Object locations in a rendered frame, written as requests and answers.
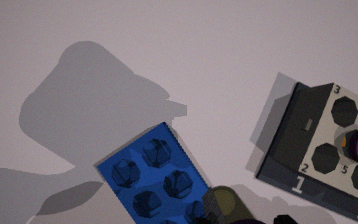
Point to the blue tube rack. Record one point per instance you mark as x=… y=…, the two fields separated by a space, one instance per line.
x=155 y=184

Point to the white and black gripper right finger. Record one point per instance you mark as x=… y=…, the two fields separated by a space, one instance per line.
x=284 y=219

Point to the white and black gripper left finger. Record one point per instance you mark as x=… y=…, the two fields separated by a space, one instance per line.
x=203 y=221

